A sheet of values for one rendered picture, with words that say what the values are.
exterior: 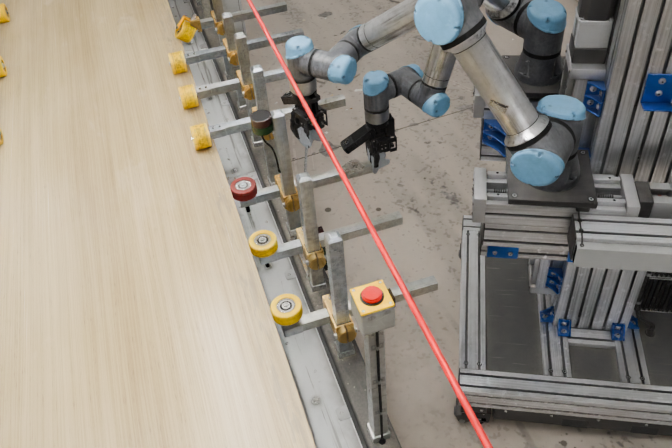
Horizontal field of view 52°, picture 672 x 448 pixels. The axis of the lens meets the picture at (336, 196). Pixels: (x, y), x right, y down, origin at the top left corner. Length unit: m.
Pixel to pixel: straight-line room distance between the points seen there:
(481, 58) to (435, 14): 0.15
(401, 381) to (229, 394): 1.16
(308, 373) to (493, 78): 0.95
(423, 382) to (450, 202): 1.00
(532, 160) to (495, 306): 1.10
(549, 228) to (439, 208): 1.39
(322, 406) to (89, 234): 0.83
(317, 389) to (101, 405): 0.58
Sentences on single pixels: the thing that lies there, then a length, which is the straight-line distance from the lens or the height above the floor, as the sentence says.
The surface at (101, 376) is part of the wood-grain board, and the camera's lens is 1.78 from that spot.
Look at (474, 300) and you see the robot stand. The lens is 2.65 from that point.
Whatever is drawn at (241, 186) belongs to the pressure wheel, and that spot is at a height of 0.91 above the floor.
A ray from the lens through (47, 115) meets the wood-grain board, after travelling 2.70.
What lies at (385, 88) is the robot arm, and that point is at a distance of 2.04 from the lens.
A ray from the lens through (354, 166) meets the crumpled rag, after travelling 2.20.
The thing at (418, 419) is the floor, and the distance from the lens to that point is 2.63.
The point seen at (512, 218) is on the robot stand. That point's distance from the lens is 1.96.
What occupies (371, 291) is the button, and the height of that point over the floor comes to 1.23.
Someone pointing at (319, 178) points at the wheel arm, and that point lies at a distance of 2.18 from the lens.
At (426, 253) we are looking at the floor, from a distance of 3.11.
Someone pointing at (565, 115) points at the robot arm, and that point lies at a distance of 1.76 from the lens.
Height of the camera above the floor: 2.27
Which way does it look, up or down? 42 degrees down
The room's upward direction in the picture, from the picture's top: 5 degrees counter-clockwise
